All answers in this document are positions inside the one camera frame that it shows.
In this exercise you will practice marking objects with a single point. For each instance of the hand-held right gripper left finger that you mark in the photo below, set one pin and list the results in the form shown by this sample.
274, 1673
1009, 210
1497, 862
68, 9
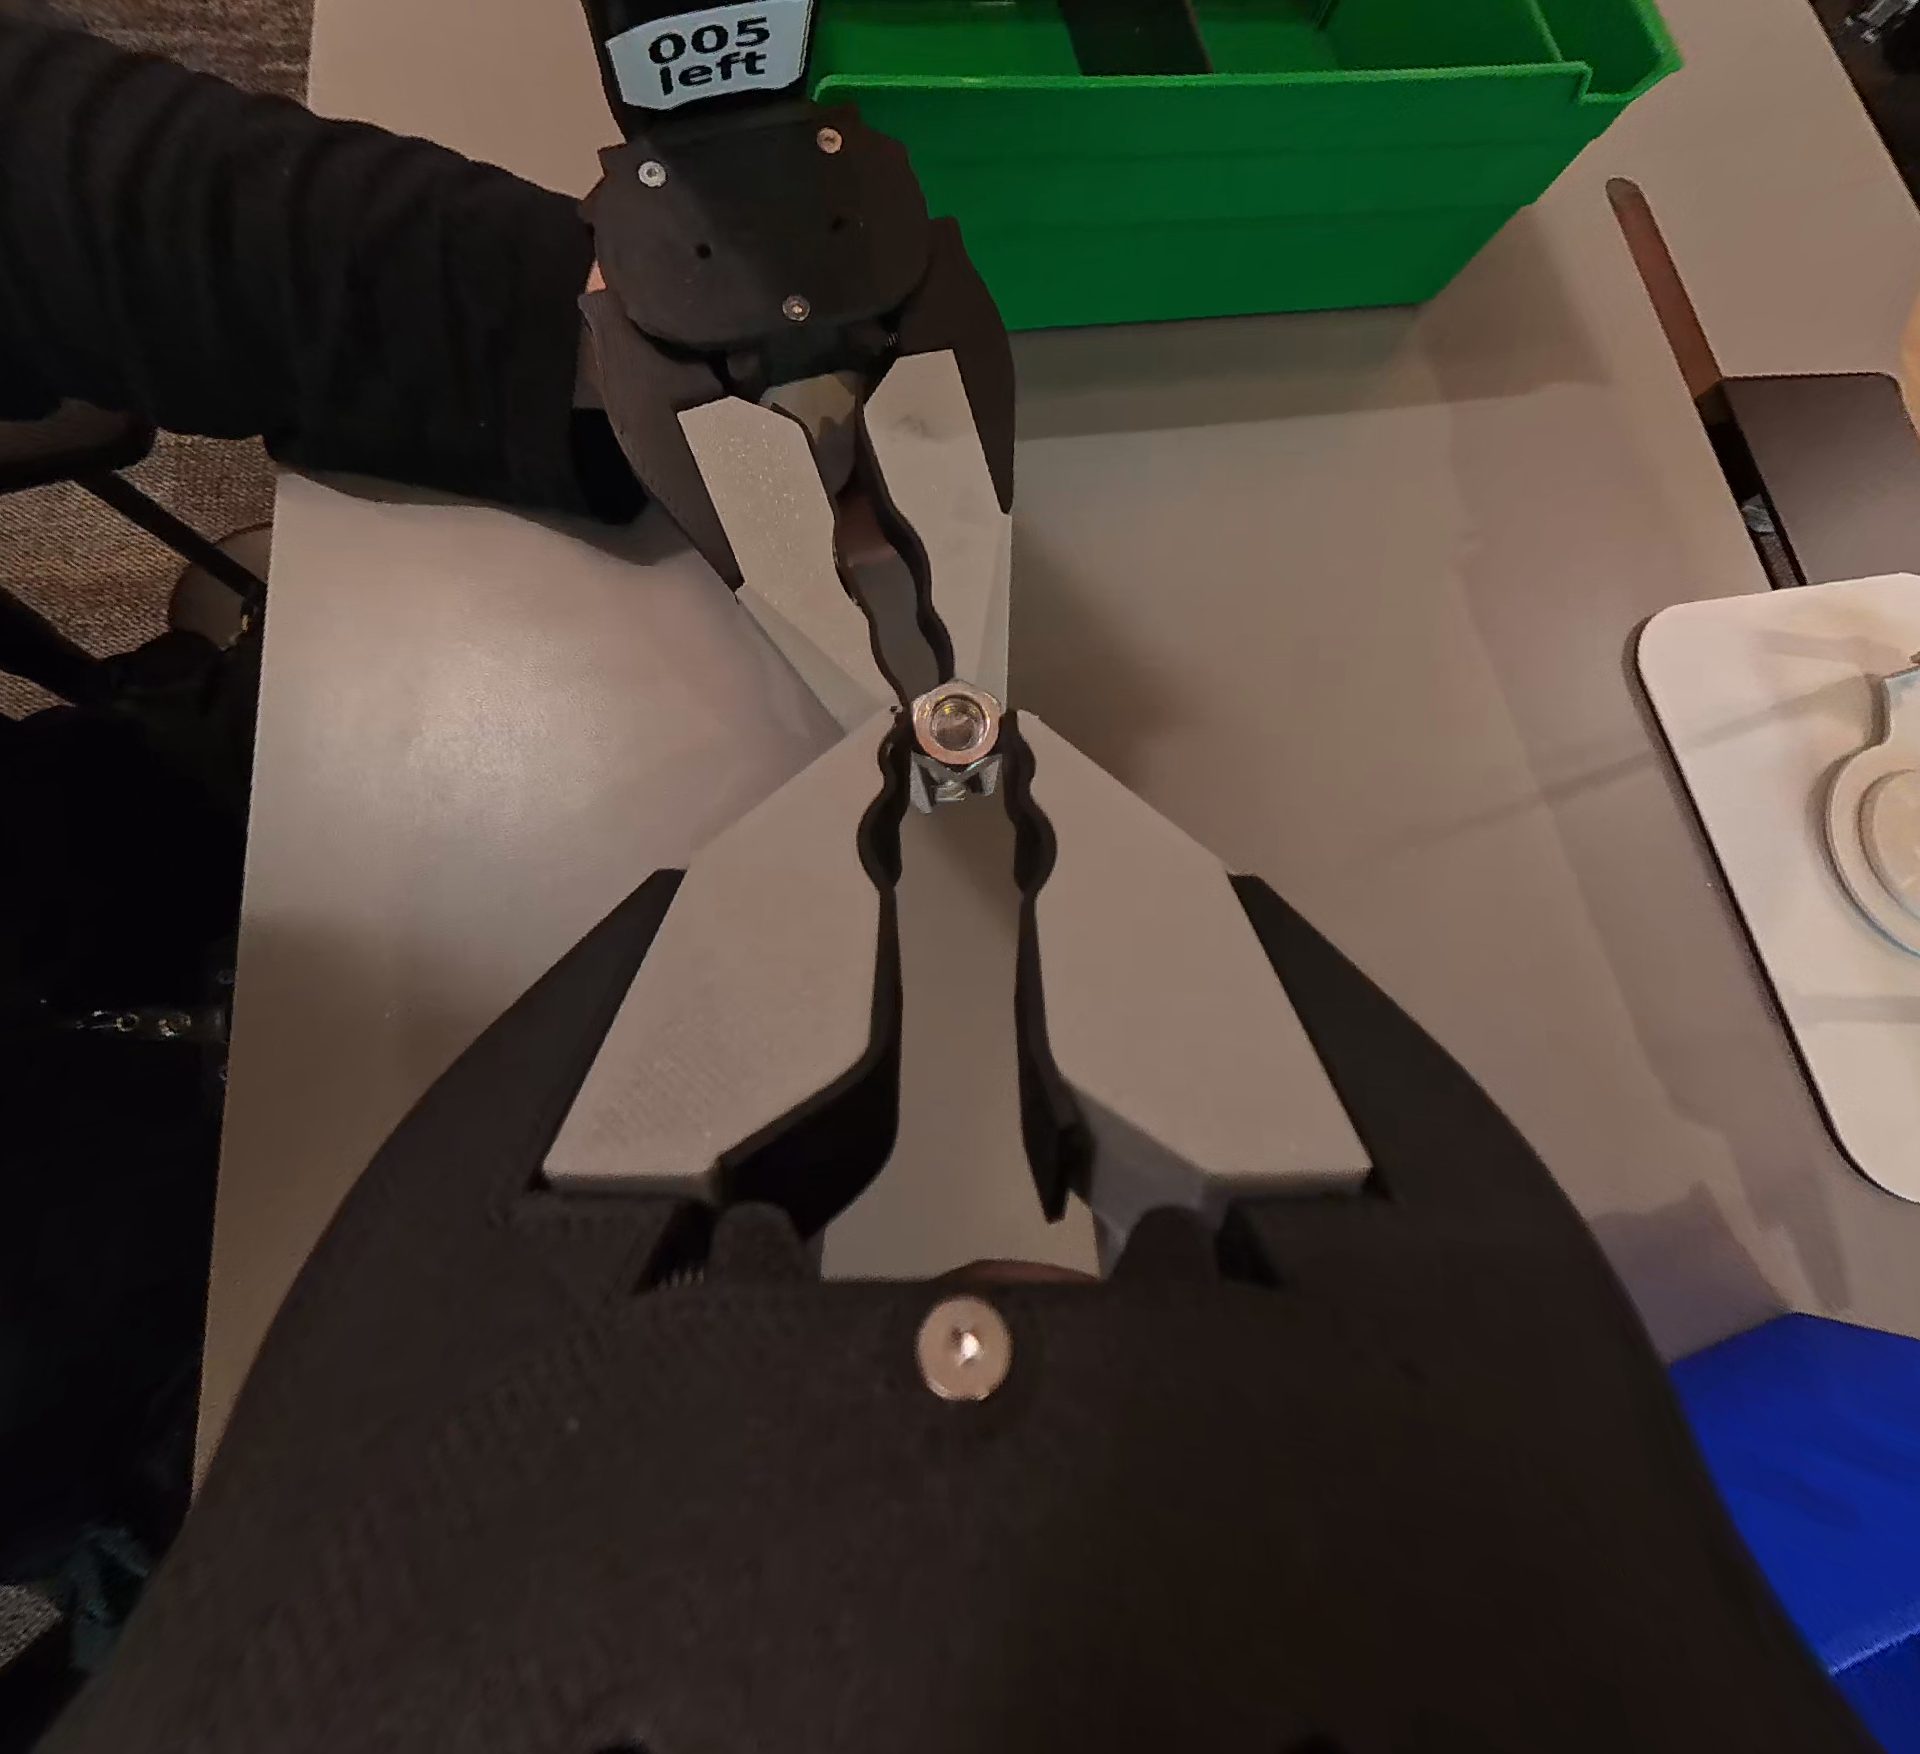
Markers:
720, 1016

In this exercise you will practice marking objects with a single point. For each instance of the green plastic bin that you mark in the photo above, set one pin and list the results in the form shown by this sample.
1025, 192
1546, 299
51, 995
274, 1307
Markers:
1274, 196

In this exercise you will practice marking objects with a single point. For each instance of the blue plastic bin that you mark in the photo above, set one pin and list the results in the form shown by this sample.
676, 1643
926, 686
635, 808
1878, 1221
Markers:
1814, 1513

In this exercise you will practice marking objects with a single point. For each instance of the person's black clothed body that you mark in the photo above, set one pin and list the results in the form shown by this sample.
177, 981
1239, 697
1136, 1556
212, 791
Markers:
103, 1110

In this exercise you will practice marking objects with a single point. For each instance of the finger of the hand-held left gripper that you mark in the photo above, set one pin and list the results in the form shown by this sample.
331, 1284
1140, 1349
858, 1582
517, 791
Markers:
766, 508
955, 492

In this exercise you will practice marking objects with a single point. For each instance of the black flat desk plate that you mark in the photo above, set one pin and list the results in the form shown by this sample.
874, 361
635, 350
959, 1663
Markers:
1829, 466

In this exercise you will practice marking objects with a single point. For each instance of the steel hex bolt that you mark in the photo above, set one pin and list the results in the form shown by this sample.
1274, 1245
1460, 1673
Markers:
959, 791

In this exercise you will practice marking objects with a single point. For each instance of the person's left forearm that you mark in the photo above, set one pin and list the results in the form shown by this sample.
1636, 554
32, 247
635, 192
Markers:
270, 268

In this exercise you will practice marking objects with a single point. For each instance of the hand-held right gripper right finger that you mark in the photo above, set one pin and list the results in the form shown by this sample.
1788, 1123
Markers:
1184, 1016

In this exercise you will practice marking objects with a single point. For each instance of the white document stand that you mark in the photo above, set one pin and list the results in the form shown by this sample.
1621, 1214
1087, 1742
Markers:
1756, 809

